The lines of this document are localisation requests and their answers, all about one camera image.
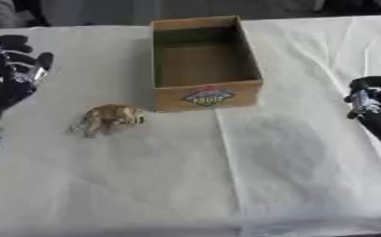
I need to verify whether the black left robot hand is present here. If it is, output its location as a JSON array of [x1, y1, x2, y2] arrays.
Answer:
[[0, 34, 56, 119]]

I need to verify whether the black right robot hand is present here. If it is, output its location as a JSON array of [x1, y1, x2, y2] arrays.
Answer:
[[342, 75, 381, 163]]

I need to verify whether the tan cardboard box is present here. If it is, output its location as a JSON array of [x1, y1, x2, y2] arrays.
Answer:
[[148, 15, 265, 113]]

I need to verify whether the tan toy animal figure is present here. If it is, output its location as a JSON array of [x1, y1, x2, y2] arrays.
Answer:
[[66, 104, 147, 139]]

